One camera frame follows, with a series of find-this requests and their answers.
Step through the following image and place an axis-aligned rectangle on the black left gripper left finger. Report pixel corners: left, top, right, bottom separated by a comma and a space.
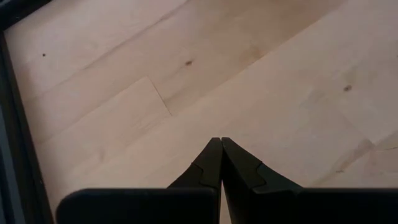
167, 137, 223, 190

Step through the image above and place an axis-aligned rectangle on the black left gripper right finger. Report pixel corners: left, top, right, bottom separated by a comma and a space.
221, 136, 305, 200

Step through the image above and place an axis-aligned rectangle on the black table frame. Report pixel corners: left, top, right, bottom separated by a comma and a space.
0, 0, 56, 224

